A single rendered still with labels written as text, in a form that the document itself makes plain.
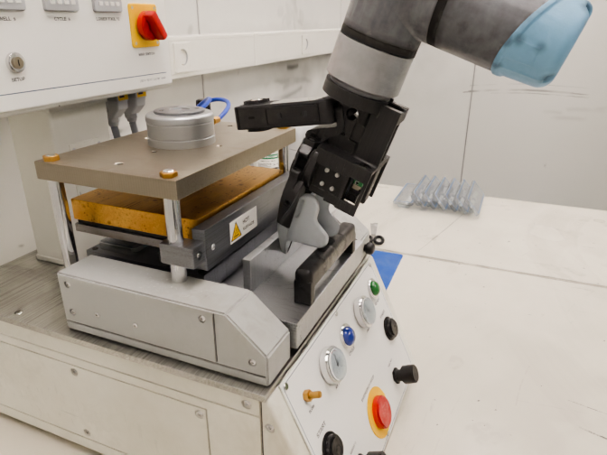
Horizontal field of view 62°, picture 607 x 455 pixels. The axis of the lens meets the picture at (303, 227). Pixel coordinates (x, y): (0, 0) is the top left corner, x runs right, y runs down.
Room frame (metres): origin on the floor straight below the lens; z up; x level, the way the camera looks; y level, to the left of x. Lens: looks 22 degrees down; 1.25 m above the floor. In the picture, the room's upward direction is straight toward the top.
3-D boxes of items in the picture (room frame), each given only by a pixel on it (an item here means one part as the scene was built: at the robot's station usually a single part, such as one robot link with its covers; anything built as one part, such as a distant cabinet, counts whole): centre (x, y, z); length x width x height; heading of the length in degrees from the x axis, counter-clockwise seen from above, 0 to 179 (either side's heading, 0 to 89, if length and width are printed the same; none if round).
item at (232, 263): (0.60, 0.14, 0.98); 0.20 x 0.17 x 0.03; 157
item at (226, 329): (0.45, 0.14, 0.96); 0.25 x 0.05 x 0.07; 67
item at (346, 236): (0.53, -0.03, 0.99); 0.15 x 0.02 x 0.04; 157
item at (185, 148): (0.63, 0.17, 1.08); 0.31 x 0.24 x 0.13; 157
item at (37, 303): (0.62, 0.18, 0.93); 0.46 x 0.35 x 0.01; 67
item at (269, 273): (0.58, 0.10, 0.97); 0.30 x 0.22 x 0.08; 67
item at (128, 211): (0.61, 0.14, 1.07); 0.22 x 0.17 x 0.10; 157
